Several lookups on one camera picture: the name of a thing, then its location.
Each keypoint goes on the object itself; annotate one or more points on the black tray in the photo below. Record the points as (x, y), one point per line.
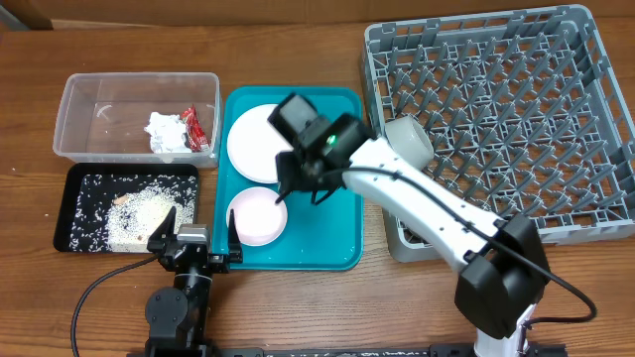
(78, 171)

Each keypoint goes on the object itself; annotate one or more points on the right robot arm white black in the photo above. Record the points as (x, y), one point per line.
(504, 282)

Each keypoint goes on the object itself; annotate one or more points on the grey bowl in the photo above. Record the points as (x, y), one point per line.
(409, 140)

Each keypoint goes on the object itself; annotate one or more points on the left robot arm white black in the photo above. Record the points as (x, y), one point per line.
(177, 314)

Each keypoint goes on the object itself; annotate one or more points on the grey dishwasher rack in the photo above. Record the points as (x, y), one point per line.
(523, 110)

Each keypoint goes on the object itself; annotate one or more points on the teal serving tray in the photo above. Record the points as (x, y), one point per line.
(324, 237)

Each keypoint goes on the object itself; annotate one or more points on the pink plate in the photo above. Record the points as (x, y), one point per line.
(253, 144)

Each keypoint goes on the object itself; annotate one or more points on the white napkin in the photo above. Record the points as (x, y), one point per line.
(167, 134)

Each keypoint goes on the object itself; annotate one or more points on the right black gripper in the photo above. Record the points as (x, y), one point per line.
(296, 178)

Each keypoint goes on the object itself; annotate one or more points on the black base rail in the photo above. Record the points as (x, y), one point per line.
(438, 350)

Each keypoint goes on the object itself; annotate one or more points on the spilled rice pile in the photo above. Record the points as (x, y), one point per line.
(118, 213)

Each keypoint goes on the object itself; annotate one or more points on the red snack wrapper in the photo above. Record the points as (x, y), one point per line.
(197, 140)

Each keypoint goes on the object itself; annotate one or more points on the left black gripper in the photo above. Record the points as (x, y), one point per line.
(234, 247)

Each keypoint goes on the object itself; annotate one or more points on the clear plastic bin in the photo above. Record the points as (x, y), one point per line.
(103, 115)

